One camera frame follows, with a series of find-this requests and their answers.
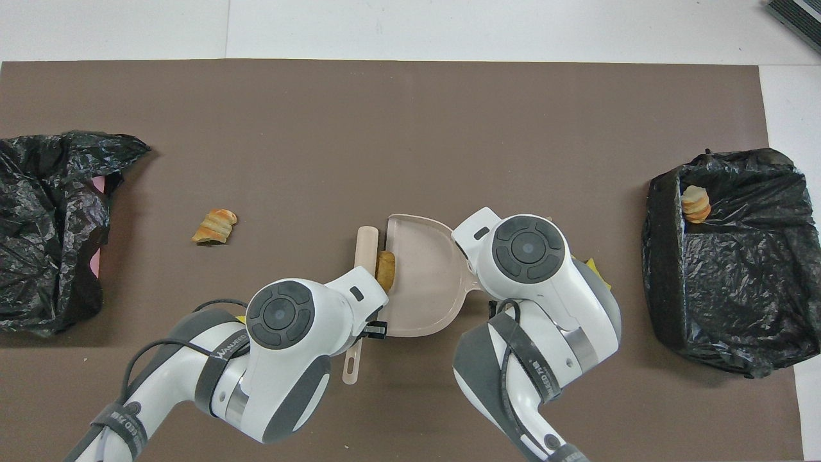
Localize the brown oval bread loaf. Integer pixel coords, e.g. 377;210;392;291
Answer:
375;250;396;291

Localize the beige hand brush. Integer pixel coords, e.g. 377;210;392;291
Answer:
342;226;380;386

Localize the beige plastic dustpan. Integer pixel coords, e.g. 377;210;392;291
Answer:
382;214;482;338

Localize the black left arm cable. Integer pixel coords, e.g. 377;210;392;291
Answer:
122;298;251;411

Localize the black bag-lined pink bin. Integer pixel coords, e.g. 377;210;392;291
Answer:
0;130;152;339

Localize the small striped bread roll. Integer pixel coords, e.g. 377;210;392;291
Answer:
681;185;712;224

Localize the brown table mat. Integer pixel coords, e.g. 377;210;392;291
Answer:
0;60;806;462

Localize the striped croissant bread piece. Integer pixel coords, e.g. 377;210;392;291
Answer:
191;209;238;245

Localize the dark grey ribbed panel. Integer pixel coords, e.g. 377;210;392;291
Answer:
765;0;821;55

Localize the yellow sponge wedge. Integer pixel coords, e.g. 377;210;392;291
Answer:
573;257;610;288

